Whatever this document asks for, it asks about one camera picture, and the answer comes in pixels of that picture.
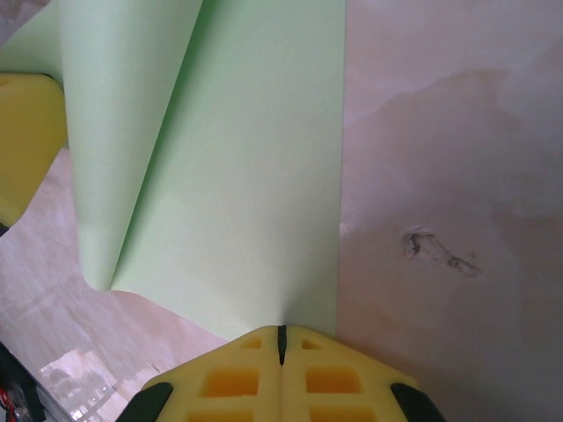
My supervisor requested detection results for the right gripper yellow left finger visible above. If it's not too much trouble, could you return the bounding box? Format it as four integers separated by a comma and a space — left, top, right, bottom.
125, 324, 283, 422

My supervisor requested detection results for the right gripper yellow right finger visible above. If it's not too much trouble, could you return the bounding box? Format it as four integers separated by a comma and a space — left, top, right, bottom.
281, 324, 441, 422

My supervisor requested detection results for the light green paper sheet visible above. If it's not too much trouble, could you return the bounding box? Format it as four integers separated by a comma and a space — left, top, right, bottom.
0, 0, 348, 344

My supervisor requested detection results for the long aluminium mounting rail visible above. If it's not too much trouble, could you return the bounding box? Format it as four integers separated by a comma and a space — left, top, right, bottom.
30, 377, 61, 422

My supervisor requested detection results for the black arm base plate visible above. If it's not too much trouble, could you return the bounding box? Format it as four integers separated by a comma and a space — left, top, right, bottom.
0, 340, 43, 422

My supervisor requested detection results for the red wire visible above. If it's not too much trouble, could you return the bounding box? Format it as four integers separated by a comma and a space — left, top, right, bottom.
0, 377, 21, 412

